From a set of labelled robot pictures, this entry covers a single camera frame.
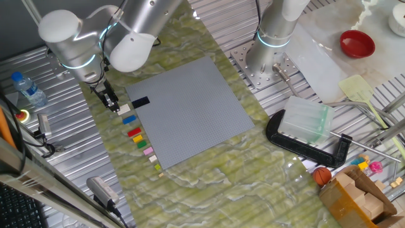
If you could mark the red bowl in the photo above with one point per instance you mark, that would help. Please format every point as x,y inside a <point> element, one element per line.
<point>357,44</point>

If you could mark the black keyboard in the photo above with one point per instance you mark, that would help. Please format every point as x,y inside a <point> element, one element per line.
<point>17,209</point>

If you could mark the green marble pattern mat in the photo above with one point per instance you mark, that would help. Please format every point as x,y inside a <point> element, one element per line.
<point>221,190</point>

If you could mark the grey Lego baseplate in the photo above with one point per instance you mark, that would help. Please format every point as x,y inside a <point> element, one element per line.
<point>196,117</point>

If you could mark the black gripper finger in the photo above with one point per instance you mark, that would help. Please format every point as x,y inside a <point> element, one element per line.
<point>113,99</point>
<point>107,103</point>

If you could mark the toy basketball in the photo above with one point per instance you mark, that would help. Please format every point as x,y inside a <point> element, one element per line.
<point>321,176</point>

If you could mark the small white Lego brick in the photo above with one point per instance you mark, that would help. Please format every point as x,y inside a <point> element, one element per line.
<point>153,158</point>

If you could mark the small teal block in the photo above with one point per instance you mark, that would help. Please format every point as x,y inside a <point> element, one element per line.
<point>357,161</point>

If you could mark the silver metal stand legs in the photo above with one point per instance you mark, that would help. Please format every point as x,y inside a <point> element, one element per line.
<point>390,126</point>

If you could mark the white Lego plate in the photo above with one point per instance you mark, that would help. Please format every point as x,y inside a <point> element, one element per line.
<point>125,109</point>

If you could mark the pink Lego brick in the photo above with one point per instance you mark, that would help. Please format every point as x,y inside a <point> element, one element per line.
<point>148,150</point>

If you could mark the silver depth camera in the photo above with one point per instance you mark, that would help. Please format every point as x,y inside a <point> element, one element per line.
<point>44,124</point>
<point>101,188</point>

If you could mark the silver tripod pole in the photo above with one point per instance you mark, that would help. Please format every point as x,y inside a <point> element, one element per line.
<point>31,9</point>

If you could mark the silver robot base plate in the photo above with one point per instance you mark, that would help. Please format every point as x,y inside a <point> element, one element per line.
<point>253,73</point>

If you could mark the lime green Lego brick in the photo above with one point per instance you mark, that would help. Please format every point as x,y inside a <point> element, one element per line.
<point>157,167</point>

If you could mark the small tan wooden block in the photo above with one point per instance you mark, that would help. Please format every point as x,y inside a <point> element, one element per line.
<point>396,182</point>

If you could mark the long blue Lego brick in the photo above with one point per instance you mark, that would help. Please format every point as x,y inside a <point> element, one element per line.
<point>129,119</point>

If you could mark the yellow Lego brick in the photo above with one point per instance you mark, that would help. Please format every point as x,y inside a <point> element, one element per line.
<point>138,138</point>

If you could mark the white marble pattern sheet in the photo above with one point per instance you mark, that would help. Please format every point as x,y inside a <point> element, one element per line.
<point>335,16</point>

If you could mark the cardboard box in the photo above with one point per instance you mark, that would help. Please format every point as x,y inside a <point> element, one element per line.
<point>338,206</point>

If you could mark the metal frame bar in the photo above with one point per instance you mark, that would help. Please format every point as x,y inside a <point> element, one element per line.
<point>47,190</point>

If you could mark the small yellow block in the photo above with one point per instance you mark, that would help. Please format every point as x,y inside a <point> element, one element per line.
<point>363,165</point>

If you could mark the black C-clamp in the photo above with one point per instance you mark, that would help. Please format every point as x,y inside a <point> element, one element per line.
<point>303,150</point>

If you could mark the translucent plastic container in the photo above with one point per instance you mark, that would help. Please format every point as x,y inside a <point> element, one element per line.
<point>305,120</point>

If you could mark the red emergency stop button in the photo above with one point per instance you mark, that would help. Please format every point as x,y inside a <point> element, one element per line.
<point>21,116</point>

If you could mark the orange pole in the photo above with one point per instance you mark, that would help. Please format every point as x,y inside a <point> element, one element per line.
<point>5,130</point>

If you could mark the clear water bottle blue cap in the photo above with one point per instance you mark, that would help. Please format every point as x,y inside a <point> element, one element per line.
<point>30,90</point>

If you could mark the black Lego plate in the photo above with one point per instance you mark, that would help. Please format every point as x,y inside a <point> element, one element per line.
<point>140,102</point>

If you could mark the long red Lego brick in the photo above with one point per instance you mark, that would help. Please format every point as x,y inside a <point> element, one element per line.
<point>134,132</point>

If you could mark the pink plastic toy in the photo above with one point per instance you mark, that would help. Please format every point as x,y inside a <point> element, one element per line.
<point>376,167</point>

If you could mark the translucent plastic sheet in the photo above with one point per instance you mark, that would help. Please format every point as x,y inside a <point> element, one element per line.
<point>316,73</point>

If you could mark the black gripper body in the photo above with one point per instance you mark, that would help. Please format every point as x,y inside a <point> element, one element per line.
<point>100,87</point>

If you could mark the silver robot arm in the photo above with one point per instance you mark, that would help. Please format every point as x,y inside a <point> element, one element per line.
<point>72,41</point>

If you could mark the white cup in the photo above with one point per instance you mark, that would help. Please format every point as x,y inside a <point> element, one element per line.
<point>397,22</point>

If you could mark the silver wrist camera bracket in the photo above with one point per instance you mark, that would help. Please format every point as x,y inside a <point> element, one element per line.
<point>61,73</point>

